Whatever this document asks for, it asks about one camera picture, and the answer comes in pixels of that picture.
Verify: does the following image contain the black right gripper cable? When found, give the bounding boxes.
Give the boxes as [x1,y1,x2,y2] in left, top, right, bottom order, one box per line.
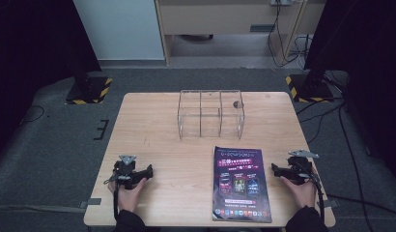
[303,162,326,224]

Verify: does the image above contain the black curtain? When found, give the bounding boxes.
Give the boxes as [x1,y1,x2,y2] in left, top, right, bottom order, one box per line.
[303,0,396,187]
[0,0,102,163]

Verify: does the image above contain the light wooden desk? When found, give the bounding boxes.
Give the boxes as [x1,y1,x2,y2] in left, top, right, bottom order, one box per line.
[154,0,327,68]

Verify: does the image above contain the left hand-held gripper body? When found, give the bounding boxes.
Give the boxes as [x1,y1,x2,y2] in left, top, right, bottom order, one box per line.
[103,154,144,190]

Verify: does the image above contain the long black floor cable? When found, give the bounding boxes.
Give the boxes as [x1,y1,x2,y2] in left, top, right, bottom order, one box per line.
[337,104,376,232]

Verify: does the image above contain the black stand base striped edge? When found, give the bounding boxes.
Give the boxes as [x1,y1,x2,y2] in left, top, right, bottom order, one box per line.
[65,75,114,105]
[285,73,336,104]

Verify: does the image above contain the person's right hand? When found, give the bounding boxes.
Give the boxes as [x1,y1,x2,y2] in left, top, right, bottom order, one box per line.
[279,175,318,211]

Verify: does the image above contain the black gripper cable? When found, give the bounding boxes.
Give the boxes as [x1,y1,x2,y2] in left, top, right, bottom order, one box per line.
[112,188,121,220]
[303,162,326,224]

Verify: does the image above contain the black cables under desk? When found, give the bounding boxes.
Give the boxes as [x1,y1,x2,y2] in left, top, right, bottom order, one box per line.
[267,0,314,70]

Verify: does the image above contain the clear acrylic file rack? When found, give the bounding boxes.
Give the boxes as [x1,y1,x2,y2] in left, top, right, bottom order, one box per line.
[177,89,246,141]

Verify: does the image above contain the thin black floor cable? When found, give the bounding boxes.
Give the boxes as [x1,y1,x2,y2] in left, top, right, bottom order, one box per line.
[19,104,46,126]

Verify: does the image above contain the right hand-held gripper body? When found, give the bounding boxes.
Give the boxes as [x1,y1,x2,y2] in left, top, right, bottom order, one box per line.
[285,148,320,186]

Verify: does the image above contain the white panel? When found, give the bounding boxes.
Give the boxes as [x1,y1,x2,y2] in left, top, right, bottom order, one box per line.
[71,0,166,62]

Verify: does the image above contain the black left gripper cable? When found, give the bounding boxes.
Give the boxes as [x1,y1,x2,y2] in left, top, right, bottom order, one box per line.
[112,188,121,220]

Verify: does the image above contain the person's left hand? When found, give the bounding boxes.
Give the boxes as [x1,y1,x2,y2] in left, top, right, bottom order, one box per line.
[107,177,148,214]

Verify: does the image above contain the purple magazine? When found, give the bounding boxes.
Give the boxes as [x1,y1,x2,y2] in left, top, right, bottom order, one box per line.
[212,146,273,224]

